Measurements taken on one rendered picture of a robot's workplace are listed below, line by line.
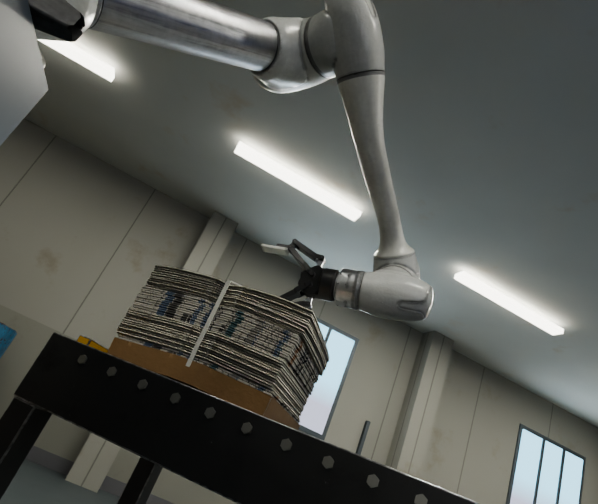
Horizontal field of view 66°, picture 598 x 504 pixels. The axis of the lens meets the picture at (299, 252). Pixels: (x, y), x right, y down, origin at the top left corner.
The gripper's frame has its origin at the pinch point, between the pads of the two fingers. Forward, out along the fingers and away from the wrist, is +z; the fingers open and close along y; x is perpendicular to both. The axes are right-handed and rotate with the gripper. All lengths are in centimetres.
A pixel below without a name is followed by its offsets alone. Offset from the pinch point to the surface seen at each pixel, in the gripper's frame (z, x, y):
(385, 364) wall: 4, 475, -128
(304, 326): -18.9, -12.8, 15.7
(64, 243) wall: 333, 264, -115
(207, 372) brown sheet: -3.2, -13.1, 28.8
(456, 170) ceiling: -42, 166, -180
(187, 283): 9.1, -12.7, 11.6
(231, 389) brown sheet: -9.0, -13.2, 30.7
